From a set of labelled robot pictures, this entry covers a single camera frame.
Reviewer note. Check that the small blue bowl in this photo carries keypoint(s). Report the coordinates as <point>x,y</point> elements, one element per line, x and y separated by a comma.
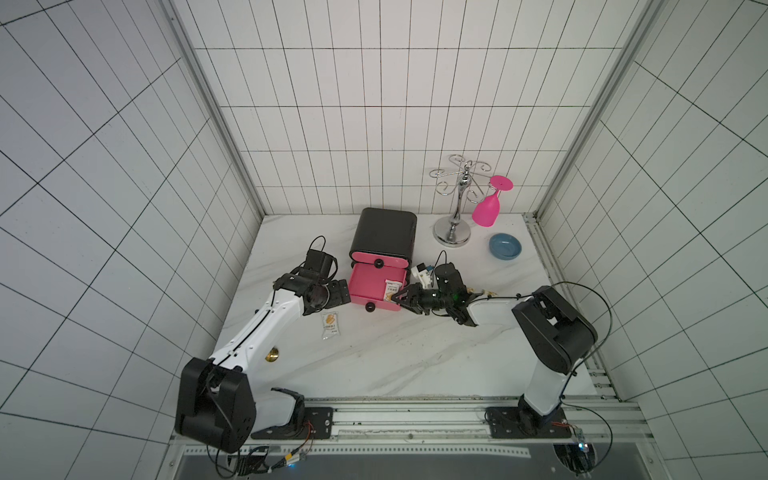
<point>504,246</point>

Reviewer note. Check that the pink wine glass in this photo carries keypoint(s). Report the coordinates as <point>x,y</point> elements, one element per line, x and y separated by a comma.
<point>488,210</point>

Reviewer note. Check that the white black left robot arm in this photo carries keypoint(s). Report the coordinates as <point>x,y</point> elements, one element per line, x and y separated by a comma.
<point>222,399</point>

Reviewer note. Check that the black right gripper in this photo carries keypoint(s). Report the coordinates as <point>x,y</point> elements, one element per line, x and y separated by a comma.
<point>414,299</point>

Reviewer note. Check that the pink top drawer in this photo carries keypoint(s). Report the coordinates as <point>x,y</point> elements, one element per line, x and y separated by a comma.
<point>380,261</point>

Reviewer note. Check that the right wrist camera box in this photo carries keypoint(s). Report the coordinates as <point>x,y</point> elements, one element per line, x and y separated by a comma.
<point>424,275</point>

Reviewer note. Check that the gold spoon blue handle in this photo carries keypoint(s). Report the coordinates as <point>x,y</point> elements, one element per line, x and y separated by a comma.
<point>273,355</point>

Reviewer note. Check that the pink drawer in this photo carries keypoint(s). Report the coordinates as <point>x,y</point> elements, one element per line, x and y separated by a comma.
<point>367,286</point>
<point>380,261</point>

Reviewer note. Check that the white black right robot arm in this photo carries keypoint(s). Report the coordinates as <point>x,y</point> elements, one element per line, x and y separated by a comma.
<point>558,334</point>

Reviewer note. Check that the black drawer cabinet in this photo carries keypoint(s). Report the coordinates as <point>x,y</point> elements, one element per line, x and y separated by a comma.
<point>385,232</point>

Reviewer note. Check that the chrome wine glass rack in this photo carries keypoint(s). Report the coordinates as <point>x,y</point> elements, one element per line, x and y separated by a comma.
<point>459,182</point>

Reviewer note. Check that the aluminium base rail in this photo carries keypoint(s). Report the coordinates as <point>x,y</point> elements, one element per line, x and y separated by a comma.
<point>445,426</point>

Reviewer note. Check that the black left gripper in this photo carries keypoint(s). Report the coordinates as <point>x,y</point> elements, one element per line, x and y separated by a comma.
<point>339,295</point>

